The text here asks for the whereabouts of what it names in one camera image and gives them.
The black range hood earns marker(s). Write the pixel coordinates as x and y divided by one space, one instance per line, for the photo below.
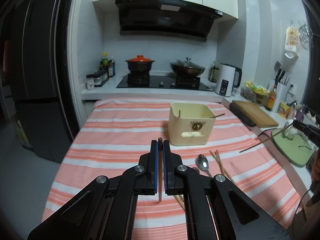
174 18

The hanging snack bag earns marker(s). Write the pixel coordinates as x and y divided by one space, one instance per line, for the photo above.
291 42

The green silicone mat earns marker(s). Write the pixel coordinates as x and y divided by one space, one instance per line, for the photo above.
298 151

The white knife holder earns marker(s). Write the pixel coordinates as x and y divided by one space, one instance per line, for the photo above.
281 91

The wire basket with packets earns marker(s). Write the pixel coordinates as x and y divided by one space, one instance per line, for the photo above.
255 93

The wooden cutting board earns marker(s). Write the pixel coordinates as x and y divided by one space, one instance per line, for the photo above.
256 114

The metal steamer rack hanging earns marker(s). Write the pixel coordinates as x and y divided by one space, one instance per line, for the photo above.
305 34

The spice jar rack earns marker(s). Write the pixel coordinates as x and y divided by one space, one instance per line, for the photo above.
97 79

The black refrigerator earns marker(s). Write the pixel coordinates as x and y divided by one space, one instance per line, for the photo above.
36 36

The cream utensil holder box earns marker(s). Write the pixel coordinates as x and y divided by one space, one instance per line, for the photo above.
193 128

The wooden chopstick crossed short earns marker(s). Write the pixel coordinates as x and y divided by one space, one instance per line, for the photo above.
265 140

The brown sauce bottle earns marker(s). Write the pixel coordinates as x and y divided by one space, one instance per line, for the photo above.
271 98

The black pot orange lid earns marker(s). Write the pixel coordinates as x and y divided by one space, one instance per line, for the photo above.
139 64

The white teapot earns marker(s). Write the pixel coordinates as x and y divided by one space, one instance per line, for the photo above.
290 131

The black gas cooktop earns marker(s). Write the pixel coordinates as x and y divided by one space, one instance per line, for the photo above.
163 82

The dark condiment bottles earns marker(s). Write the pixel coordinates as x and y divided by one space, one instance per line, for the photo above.
108 65

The white electric kettle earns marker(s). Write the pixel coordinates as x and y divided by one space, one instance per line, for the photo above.
229 78

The person's right hand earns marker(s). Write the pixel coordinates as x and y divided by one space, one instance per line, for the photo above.
315 172

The wok with glass lid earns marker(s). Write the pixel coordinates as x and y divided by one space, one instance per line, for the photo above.
186 68

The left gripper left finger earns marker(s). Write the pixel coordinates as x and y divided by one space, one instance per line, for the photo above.
106 207

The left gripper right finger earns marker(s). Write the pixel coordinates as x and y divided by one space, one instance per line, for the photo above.
215 208

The large steel spoon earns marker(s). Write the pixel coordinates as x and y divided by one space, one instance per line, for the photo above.
202 164

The wooden chopstick crossed long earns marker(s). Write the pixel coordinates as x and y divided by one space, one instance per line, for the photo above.
217 163

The small steel spoon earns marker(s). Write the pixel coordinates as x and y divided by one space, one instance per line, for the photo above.
196 169

